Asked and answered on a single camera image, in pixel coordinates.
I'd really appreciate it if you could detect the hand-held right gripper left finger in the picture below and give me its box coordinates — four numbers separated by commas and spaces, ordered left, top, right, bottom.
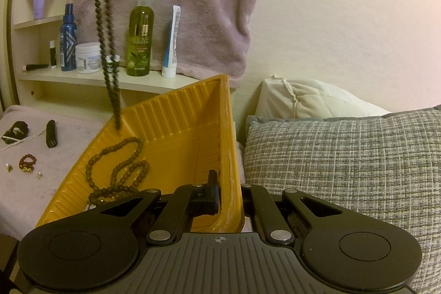
91, 170, 222, 245

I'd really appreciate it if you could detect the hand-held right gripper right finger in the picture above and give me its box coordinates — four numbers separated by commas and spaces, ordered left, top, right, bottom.
240, 183, 349, 245

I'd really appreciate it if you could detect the orange plastic tray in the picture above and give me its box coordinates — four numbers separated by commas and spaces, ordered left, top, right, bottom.
34, 74, 246, 233

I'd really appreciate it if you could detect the brown wooden bead necklace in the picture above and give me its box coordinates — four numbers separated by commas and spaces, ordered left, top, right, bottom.
85, 136, 150, 207

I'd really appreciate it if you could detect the long black bead necklace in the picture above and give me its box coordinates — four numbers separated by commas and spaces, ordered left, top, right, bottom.
94, 0, 121, 131

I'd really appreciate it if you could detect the black rectangular case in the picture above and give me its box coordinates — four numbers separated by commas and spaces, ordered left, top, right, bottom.
46, 120, 59, 149

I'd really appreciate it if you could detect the amber bead bracelet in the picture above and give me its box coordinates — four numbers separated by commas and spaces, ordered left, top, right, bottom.
19, 154, 37, 174

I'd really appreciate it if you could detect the white pearl necklace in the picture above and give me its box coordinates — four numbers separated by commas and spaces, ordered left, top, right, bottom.
0, 129, 47, 153

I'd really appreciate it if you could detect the grey woven pillow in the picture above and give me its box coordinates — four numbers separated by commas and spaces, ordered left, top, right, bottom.
241, 104, 441, 294

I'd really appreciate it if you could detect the white pillow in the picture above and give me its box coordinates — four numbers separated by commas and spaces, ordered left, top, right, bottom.
255, 75, 393, 119

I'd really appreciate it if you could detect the cream wooden shelf unit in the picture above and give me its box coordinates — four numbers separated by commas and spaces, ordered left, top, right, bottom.
10, 0, 238, 109

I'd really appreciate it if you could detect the blue and white tube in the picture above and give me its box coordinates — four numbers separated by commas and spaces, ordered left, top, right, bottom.
161, 5, 181, 79

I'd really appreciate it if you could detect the pink fleece blanket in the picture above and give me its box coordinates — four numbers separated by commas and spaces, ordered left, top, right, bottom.
0, 104, 114, 239

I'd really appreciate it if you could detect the green oil spray bottle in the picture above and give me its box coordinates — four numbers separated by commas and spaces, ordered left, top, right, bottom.
126, 0, 154, 77

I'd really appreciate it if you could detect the white cream jar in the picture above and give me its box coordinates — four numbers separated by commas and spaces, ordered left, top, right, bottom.
75, 42, 103, 75

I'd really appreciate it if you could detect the hanging pink towel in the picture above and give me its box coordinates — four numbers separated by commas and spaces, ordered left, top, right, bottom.
67, 0, 269, 88

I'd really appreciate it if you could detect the blue spray bottle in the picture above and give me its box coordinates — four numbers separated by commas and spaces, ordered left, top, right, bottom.
59, 3, 77, 72

